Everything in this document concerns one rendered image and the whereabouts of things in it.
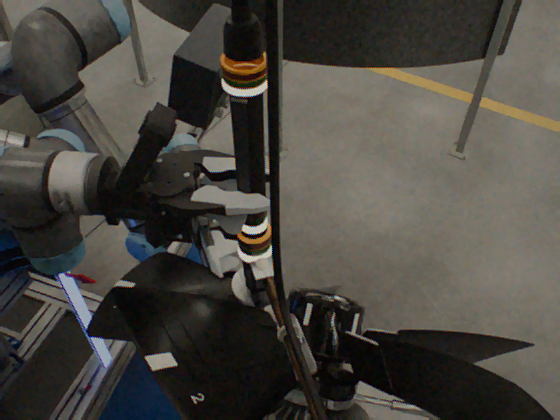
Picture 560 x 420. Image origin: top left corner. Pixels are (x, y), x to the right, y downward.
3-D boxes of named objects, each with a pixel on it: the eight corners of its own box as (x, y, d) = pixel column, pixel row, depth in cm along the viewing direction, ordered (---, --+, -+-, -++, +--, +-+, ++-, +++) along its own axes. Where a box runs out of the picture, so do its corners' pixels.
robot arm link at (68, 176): (67, 137, 65) (38, 185, 59) (104, 140, 64) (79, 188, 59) (84, 183, 70) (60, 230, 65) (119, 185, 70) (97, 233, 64)
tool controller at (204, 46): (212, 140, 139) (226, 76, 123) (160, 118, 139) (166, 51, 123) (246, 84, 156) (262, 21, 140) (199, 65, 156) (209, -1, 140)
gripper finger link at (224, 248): (248, 259, 89) (232, 222, 95) (214, 267, 87) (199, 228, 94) (248, 272, 91) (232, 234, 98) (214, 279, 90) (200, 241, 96)
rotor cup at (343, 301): (358, 381, 88) (376, 303, 89) (354, 407, 74) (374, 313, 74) (273, 357, 91) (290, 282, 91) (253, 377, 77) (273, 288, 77)
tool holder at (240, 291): (293, 312, 74) (294, 269, 67) (243, 326, 73) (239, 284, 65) (273, 262, 80) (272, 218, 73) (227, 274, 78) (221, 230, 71)
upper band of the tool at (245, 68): (273, 94, 51) (273, 66, 49) (229, 102, 50) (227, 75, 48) (260, 69, 54) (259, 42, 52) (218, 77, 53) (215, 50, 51)
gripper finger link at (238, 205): (276, 230, 64) (203, 215, 66) (275, 195, 60) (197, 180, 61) (268, 250, 62) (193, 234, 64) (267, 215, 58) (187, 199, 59)
